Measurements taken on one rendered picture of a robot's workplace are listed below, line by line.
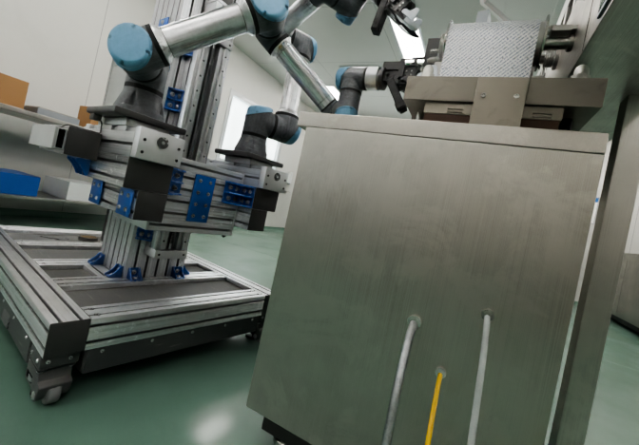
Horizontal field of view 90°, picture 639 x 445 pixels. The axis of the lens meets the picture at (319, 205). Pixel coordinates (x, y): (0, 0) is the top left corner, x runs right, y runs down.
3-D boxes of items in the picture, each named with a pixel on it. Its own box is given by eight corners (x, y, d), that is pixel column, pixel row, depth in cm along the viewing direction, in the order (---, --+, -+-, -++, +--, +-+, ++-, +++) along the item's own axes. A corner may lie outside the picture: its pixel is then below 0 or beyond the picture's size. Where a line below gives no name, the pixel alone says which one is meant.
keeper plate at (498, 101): (468, 126, 74) (478, 80, 74) (518, 130, 70) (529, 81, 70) (468, 124, 72) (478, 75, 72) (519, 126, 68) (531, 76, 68)
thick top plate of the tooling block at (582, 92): (413, 120, 96) (417, 100, 96) (578, 131, 78) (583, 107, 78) (402, 98, 81) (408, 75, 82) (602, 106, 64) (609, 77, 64)
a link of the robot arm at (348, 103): (347, 129, 118) (354, 101, 118) (358, 124, 107) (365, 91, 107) (327, 124, 116) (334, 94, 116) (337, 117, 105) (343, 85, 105)
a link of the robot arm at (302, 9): (262, 20, 151) (319, -42, 110) (283, 31, 157) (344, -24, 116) (258, 44, 151) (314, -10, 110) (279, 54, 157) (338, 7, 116)
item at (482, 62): (432, 109, 98) (444, 50, 98) (521, 114, 88) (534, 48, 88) (432, 108, 97) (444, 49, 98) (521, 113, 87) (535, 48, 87)
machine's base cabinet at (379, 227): (406, 296, 312) (425, 209, 313) (479, 318, 284) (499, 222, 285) (235, 441, 85) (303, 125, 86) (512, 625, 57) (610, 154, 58)
